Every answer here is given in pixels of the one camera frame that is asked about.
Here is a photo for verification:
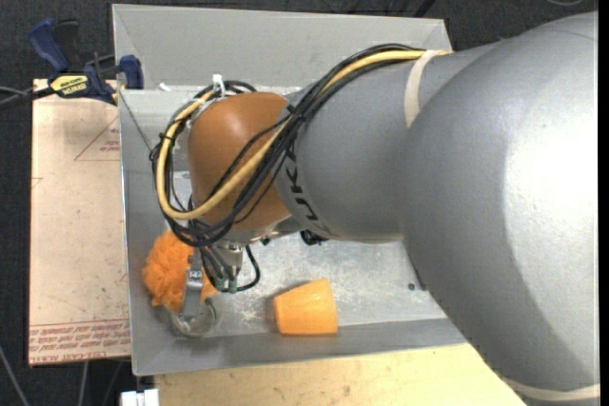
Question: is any brown cardboard board, red print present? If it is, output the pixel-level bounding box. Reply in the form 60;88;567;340
28;78;132;367

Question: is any orange fluffy toy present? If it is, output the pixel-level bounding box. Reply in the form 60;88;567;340
141;229;220;311

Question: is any clear glass cup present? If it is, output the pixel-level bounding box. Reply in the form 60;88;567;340
167;294;221;339

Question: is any grey metal bin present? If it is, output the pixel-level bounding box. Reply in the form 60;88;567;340
111;3;471;377

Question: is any orange plastic cup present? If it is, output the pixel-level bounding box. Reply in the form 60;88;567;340
272;278;340;337

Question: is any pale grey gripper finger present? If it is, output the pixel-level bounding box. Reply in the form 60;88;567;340
182;268;206;319

